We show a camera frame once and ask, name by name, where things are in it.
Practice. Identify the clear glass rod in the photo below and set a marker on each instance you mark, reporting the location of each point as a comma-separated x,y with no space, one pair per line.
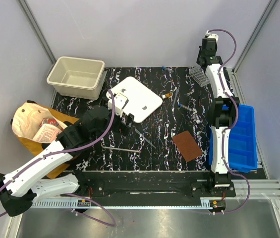
175,98

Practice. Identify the beige plastic bin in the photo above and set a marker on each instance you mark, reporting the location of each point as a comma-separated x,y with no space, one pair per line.
77,77

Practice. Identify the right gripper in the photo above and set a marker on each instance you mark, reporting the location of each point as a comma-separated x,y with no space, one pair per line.
198,52

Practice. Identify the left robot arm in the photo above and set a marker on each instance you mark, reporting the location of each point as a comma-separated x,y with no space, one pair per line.
20,189

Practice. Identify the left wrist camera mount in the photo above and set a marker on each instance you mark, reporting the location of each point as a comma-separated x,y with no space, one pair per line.
120,102

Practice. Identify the blue capped tube rear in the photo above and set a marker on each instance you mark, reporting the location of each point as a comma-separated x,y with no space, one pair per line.
167,69

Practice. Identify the orange capped vial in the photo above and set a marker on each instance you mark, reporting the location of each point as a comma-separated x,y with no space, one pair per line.
168,95

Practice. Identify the clear test tube rack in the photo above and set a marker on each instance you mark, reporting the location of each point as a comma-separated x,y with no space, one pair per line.
199,76

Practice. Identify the blue compartment tray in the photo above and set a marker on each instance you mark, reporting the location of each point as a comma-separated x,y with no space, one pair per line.
242,152

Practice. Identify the thermometer with red tip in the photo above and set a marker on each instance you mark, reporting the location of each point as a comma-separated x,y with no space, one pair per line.
121,149

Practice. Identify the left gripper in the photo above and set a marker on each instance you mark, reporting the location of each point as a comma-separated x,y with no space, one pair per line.
122,127

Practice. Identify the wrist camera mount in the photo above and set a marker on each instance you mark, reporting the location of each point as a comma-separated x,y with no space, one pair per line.
210,35
120,102

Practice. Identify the white plastic lid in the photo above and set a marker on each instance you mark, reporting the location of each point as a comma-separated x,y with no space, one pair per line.
142,101

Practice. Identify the blue capped test tube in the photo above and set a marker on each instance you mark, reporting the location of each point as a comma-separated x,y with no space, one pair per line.
185,107

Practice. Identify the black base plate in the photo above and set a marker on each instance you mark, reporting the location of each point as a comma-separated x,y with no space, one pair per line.
191,183

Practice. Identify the cloth bag with items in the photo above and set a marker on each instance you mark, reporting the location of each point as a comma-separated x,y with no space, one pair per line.
35,125

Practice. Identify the white capped tube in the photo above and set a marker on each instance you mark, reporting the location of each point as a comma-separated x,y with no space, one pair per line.
196,118

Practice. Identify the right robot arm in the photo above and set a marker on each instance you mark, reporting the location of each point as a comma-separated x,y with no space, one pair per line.
222,117

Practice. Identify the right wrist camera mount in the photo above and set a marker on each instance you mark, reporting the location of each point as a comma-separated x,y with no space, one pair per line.
210,35

